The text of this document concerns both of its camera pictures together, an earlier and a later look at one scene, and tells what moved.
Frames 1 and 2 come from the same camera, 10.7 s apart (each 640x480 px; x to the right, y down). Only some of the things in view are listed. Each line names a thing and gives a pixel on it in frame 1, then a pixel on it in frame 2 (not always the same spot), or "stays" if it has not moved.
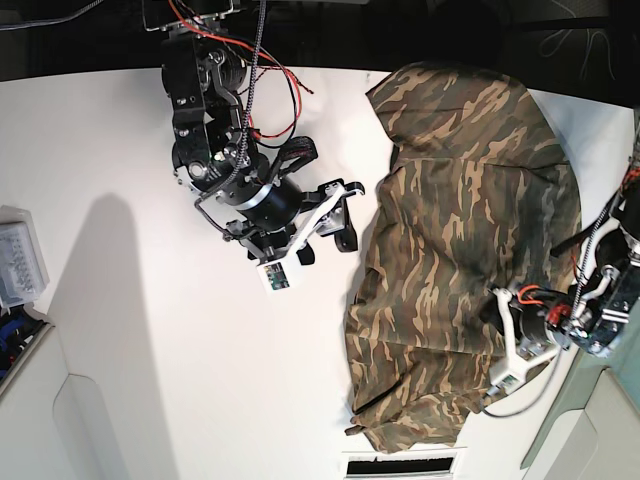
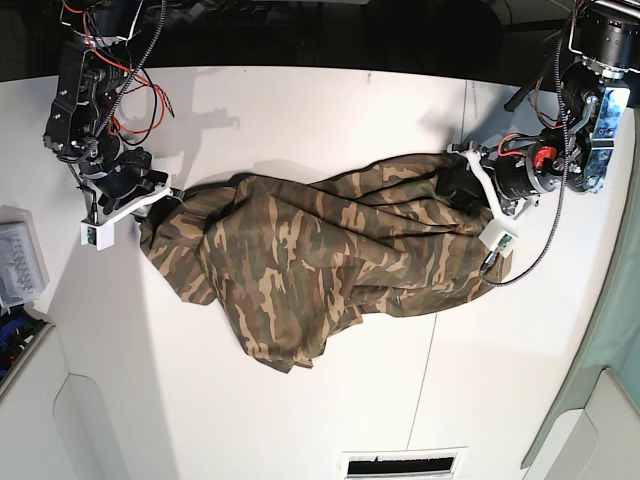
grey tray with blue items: [22, 330] stays
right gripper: [529, 340] to [507, 176]
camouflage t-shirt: [479, 196] to [294, 266]
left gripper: [272, 218] to [124, 185]
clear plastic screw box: [23, 273] stays
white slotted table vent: [438, 463] stays
